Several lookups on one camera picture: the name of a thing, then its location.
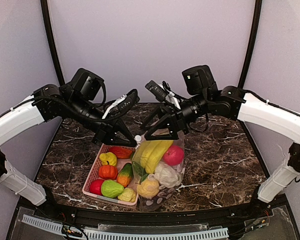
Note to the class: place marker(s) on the red toy pepper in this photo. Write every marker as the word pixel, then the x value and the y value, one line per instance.
pixel 121 152

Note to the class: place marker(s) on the white toy cauliflower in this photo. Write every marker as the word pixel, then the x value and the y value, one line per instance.
pixel 167 176

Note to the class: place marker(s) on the yellow toy cauliflower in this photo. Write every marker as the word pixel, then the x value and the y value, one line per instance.
pixel 148 188

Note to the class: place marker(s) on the black front table rail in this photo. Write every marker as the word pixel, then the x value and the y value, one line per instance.
pixel 89 211

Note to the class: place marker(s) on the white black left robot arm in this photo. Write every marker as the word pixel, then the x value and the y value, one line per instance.
pixel 72 100

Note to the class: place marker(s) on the pale yellow toy fruit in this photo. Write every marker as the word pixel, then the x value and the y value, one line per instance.
pixel 128 195

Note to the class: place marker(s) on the black frame post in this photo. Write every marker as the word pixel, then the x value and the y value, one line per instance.
pixel 51 41
pixel 251 43

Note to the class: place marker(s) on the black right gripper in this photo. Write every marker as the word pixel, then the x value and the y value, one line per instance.
pixel 176 122

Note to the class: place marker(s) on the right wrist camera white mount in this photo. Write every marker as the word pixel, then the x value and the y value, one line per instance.
pixel 164 94

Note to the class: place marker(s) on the white slotted cable duct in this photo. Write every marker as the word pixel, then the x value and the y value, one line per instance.
pixel 118 233

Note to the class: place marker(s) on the green toy cucumber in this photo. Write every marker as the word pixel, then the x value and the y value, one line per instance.
pixel 140 171

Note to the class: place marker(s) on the pink plastic basket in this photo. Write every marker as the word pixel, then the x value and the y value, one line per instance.
pixel 94 175

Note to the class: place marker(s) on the black left frame post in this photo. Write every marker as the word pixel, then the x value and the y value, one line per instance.
pixel 51 41

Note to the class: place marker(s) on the black right frame post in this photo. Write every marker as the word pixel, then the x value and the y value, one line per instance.
pixel 251 43

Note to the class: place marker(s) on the orange toy pumpkin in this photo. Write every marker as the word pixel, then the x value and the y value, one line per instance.
pixel 108 172

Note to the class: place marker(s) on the yellow toy banana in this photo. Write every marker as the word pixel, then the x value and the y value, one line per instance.
pixel 152 153

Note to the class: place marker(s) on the yellow toy pepper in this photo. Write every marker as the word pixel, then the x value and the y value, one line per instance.
pixel 108 158

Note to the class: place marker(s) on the red toy tomato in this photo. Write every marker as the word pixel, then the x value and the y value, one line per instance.
pixel 95 187

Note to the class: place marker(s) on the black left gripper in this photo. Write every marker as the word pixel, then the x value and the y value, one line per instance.
pixel 105 132

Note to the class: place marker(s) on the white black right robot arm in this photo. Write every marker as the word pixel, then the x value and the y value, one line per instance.
pixel 246 106

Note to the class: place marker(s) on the clear dotted zip top bag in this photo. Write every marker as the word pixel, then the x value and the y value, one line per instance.
pixel 180 168

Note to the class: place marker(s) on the dark red toy fruit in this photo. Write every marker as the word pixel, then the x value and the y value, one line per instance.
pixel 149 205

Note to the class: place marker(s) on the red toy apple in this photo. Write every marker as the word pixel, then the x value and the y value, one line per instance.
pixel 174 155

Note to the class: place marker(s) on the green orange toy mango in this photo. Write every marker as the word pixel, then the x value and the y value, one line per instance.
pixel 126 175

